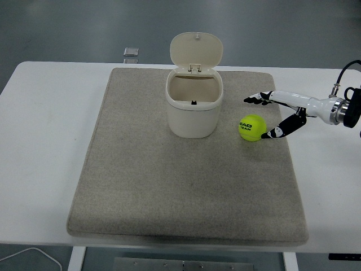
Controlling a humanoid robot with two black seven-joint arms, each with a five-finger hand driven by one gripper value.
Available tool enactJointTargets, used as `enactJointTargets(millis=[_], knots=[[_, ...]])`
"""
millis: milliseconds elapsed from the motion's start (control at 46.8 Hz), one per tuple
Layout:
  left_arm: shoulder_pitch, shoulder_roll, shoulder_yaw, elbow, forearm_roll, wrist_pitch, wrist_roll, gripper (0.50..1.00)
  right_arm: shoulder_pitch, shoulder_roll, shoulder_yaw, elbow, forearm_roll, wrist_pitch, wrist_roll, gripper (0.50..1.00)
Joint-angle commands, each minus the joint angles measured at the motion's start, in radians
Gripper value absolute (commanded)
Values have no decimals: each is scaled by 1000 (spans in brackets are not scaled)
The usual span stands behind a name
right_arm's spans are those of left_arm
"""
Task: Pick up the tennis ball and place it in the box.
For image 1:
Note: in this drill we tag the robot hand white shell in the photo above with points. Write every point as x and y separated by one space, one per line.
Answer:
293 108

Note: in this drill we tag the yellow tennis ball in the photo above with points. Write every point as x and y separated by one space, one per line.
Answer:
252 127

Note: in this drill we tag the cream bin with hinged lid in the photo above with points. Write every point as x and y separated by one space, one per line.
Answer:
194 93

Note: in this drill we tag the beige fabric mat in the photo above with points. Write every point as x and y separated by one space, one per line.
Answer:
187 158

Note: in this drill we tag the white table leg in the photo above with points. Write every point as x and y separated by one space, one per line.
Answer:
290 261
76 258

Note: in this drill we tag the black control panel strip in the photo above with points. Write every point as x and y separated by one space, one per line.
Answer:
344 256

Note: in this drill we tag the silver floor socket cover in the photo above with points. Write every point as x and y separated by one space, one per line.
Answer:
131 55

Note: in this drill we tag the grey metal plate with screws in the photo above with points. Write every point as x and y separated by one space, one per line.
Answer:
184 264

